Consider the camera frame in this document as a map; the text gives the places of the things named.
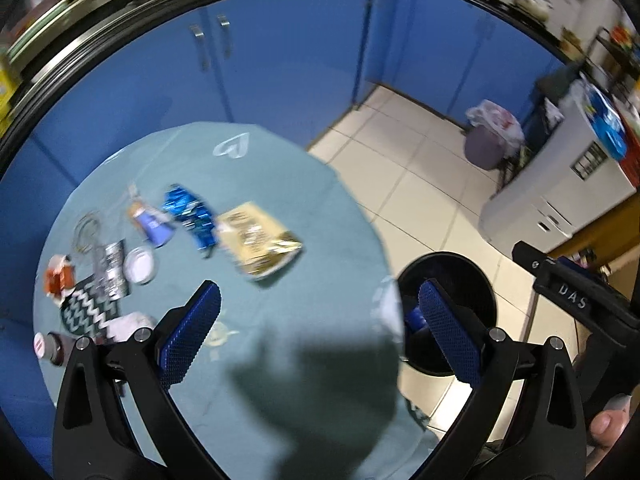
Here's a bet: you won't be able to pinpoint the orange and white carton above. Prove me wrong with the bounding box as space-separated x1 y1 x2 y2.
42 254 76 301

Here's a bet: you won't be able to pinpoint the blue plastic package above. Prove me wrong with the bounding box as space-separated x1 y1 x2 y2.
582 82 630 161

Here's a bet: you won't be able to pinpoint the clear plastic wrap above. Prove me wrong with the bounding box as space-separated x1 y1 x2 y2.
72 210 106 253

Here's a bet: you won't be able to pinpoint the grey waste bin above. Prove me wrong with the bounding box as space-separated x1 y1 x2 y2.
464 125 506 171

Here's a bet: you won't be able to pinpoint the round trash bin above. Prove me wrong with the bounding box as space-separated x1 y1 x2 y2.
397 252 498 376

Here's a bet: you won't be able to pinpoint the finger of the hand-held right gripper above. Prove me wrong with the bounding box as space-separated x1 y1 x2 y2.
512 241 583 275

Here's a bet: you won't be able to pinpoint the black wire shelf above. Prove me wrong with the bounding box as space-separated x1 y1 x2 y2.
595 27 640 111

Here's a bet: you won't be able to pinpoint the white ceramic pot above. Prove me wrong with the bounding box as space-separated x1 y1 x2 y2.
515 0 553 18

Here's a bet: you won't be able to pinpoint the person's right hand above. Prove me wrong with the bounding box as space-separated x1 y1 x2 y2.
590 395 633 453

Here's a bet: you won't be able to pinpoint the grey bin with plastic bag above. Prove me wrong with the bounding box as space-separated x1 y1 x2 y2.
466 100 525 143

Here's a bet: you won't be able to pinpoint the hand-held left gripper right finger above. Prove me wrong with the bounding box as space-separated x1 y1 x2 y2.
415 280 588 480

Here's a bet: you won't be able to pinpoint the blue and orange packet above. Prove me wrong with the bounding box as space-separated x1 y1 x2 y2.
126 200 176 250

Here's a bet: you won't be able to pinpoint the blue foil wrapper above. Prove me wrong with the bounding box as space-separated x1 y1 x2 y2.
162 185 221 258

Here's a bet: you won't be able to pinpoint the silver foil wrapper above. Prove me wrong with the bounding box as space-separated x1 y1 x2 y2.
92 240 131 301

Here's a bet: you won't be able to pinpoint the blue kitchen base cabinets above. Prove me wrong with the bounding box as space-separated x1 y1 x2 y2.
0 0 571 480

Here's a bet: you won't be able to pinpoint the metal cabinet handle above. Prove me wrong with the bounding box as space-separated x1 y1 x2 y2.
190 25 208 71
217 15 233 58

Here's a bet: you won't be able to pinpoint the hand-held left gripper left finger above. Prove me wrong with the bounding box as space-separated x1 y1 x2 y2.
52 280 231 480

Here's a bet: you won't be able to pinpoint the brown bottle with white cap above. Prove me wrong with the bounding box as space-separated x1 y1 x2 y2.
34 331 78 367

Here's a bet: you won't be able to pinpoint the white tissue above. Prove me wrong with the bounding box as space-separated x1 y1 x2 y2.
105 311 161 343

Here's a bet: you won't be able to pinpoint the round light blue table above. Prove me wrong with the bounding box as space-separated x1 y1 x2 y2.
32 121 441 480

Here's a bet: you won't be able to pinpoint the black bag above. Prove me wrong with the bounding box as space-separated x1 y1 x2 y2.
537 67 581 111

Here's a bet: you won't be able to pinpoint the black kitchen countertop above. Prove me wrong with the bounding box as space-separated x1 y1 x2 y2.
0 0 601 151

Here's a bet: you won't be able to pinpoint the beige paper snack packet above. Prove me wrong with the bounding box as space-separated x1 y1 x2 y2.
215 201 305 281

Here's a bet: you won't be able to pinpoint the round plastic lid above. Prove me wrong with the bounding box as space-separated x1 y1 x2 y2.
122 246 160 286

